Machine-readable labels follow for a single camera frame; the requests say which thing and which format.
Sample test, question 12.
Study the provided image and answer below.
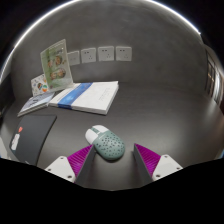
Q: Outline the white wall socket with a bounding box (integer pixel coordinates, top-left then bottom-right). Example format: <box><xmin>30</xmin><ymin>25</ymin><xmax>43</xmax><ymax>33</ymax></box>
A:
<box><xmin>115</xmin><ymin>45</ymin><xmax>133</xmax><ymax>62</ymax></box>
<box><xmin>80</xmin><ymin>47</ymin><xmax>98</xmax><ymax>65</ymax></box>
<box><xmin>97</xmin><ymin>45</ymin><xmax>115</xmax><ymax>62</ymax></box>
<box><xmin>66</xmin><ymin>50</ymin><xmax>81</xmax><ymax>67</ymax></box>

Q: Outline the dark framed glass door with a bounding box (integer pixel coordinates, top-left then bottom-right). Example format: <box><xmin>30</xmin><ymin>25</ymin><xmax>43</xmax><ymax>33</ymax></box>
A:
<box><xmin>203</xmin><ymin>49</ymin><xmax>224</xmax><ymax>111</ymax></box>

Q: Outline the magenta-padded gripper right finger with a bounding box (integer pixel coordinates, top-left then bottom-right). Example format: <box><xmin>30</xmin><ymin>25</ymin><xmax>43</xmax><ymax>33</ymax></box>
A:
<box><xmin>133</xmin><ymin>142</ymin><xmax>184</xmax><ymax>187</ymax></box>

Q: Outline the white book with blue stripe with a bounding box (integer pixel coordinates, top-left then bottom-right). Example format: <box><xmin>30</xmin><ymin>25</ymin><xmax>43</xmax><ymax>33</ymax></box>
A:
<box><xmin>48</xmin><ymin>80</ymin><xmax>120</xmax><ymax>116</ymax></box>

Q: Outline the dark grey mouse pad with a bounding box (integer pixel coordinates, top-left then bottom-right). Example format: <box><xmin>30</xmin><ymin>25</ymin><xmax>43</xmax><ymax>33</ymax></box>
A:
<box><xmin>8</xmin><ymin>114</ymin><xmax>58</xmax><ymax>167</ymax></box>

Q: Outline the grey striped cover book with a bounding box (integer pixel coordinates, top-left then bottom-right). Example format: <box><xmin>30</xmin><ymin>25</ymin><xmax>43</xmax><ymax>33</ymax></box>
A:
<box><xmin>17</xmin><ymin>91</ymin><xmax>56</xmax><ymax>118</ymax></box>

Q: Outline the white card with stickers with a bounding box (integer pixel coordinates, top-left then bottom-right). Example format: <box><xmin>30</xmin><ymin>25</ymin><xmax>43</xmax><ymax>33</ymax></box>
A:
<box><xmin>30</xmin><ymin>73</ymin><xmax>50</xmax><ymax>98</ymax></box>

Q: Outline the green and white perforated mouse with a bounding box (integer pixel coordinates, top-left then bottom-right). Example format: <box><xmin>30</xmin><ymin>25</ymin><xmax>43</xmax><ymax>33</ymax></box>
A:
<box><xmin>85</xmin><ymin>124</ymin><xmax>126</xmax><ymax>162</ymax></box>

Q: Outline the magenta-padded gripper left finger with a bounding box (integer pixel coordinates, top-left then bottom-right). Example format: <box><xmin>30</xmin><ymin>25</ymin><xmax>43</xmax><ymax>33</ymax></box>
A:
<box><xmin>44</xmin><ymin>144</ymin><xmax>98</xmax><ymax>186</ymax></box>

